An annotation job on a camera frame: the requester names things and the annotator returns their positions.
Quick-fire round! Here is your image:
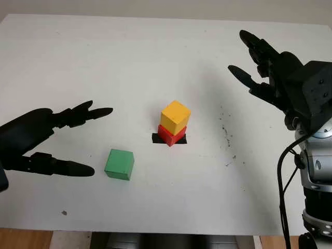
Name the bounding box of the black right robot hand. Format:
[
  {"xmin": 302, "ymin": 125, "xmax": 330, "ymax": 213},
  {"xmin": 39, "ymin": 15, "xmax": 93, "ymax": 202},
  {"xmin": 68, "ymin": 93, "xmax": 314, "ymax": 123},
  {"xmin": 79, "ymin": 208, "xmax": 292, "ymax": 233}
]
[{"xmin": 227, "ymin": 30, "xmax": 305, "ymax": 129}]

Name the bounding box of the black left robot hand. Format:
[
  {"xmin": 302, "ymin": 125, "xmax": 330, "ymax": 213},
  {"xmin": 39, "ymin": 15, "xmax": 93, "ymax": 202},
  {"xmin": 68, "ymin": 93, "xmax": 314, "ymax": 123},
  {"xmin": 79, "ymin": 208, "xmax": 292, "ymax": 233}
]
[{"xmin": 0, "ymin": 100, "xmax": 114, "ymax": 178}]

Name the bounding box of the green wooden block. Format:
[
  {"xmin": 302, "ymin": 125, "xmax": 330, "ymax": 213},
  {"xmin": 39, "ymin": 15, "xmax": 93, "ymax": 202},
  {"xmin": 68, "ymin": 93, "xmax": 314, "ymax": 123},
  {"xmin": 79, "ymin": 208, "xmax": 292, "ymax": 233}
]
[{"xmin": 104, "ymin": 148, "xmax": 135, "ymax": 182}]

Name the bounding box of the yellow wooden block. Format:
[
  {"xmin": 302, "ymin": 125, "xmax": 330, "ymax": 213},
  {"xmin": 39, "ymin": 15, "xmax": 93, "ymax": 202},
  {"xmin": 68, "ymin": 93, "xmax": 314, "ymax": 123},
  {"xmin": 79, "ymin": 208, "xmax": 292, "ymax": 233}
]
[{"xmin": 160, "ymin": 100, "xmax": 192, "ymax": 135}]

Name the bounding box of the red wooden block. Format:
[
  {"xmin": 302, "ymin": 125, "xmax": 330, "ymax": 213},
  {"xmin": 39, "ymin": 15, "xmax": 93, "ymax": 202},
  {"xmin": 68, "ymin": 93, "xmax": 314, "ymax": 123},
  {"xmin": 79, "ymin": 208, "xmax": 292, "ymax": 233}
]
[{"xmin": 158, "ymin": 124, "xmax": 187, "ymax": 148}]

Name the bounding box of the black tape strip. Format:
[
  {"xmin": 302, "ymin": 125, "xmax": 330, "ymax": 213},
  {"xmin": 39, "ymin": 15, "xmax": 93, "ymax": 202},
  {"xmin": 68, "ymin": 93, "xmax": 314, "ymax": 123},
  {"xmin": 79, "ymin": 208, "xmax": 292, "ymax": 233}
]
[{"xmin": 151, "ymin": 132, "xmax": 187, "ymax": 145}]

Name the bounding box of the dark robot torso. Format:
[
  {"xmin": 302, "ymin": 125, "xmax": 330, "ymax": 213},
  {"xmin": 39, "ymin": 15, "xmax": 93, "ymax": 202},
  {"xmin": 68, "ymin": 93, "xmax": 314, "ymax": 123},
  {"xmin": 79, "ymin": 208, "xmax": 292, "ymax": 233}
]
[{"xmin": 92, "ymin": 232, "xmax": 254, "ymax": 249}]

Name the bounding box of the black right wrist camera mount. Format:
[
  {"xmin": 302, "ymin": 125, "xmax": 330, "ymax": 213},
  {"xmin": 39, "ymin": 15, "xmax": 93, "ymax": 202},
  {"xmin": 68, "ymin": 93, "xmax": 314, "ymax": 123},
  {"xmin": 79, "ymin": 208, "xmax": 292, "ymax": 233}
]
[{"xmin": 286, "ymin": 61, "xmax": 332, "ymax": 134}]

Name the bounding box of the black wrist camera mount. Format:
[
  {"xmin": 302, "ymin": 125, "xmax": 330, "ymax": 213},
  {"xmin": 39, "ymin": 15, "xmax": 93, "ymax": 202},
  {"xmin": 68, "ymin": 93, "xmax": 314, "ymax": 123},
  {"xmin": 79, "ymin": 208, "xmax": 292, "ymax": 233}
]
[
  {"xmin": 0, "ymin": 165, "xmax": 9, "ymax": 193},
  {"xmin": 286, "ymin": 61, "xmax": 332, "ymax": 134}
]

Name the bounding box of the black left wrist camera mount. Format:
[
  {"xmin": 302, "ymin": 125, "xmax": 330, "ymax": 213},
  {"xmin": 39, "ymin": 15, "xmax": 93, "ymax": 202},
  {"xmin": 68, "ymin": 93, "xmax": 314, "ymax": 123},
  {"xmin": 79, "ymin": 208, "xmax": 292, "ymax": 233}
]
[{"xmin": 0, "ymin": 165, "xmax": 9, "ymax": 193}]

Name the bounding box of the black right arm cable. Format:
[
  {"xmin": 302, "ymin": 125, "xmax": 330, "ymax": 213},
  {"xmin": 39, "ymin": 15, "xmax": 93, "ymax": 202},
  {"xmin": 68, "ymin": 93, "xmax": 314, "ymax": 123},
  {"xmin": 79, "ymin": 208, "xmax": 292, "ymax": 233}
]
[{"xmin": 276, "ymin": 132, "xmax": 311, "ymax": 249}]

